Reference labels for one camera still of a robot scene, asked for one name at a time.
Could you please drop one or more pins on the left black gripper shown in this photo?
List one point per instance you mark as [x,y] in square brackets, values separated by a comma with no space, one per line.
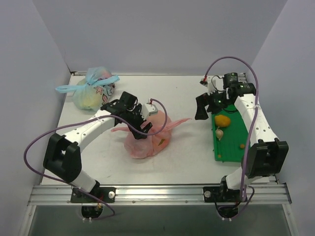
[137,123]

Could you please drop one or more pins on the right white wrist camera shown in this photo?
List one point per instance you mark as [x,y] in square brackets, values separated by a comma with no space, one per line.
[210,84]

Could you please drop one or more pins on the pink plastic bag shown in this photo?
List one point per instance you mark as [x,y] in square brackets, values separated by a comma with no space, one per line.
[159,138]

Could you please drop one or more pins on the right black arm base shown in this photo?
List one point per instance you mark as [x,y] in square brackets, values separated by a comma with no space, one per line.
[219,194]

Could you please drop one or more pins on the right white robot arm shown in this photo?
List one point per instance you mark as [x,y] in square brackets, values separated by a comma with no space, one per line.
[264,152]

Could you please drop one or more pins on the fake yellow lemon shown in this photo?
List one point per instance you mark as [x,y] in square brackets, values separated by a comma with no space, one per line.
[222,121]

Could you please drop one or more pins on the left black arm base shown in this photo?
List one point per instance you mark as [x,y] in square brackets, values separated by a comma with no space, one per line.
[104,193]

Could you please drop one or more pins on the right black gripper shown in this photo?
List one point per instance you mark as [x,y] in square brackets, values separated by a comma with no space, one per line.
[206,102]

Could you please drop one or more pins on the blue tied plastic bag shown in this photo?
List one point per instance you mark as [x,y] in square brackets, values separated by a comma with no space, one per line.
[94,90]

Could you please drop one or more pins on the green plastic tray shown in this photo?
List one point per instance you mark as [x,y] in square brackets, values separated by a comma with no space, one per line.
[228,148]

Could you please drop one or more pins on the aluminium front rail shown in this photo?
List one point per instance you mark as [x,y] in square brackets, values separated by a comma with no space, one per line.
[154,195]

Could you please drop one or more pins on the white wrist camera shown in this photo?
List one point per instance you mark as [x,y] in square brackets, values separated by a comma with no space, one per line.
[210,84]
[148,110]

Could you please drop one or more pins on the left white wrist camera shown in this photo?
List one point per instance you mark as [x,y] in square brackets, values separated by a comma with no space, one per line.
[148,110]

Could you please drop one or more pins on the fake garlic bulb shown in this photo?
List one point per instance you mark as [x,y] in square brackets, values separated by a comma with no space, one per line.
[219,133]

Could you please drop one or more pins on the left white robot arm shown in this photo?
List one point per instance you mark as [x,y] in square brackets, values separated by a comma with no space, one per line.
[63,153]

